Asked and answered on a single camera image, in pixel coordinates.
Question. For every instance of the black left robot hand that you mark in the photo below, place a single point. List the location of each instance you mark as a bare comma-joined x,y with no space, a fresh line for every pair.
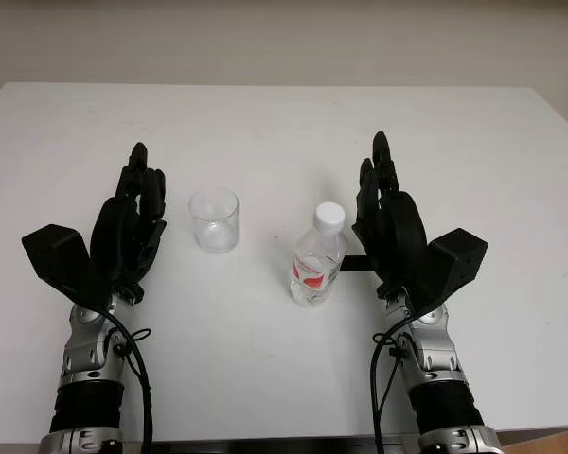
123,236

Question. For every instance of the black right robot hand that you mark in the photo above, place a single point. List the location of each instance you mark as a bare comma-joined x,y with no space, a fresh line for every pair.
400,236

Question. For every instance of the clear plastic water bottle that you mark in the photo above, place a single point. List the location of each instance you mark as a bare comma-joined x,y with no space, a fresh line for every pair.
314,265

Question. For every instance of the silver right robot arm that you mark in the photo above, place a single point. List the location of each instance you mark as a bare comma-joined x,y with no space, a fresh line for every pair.
435,359

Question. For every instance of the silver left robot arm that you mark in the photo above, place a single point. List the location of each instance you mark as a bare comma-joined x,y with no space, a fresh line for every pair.
87,359

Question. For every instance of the clear glass cup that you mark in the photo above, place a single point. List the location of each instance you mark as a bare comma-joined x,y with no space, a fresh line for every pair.
214,227

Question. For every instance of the black tape strip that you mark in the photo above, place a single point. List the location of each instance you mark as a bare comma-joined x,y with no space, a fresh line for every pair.
355,263

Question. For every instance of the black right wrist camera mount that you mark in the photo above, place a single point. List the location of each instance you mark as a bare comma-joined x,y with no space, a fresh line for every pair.
456,262

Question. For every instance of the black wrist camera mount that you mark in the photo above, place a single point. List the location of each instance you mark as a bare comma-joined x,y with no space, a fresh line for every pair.
456,262
59,257

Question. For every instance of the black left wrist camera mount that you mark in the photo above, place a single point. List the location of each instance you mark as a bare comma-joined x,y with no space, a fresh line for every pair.
59,257

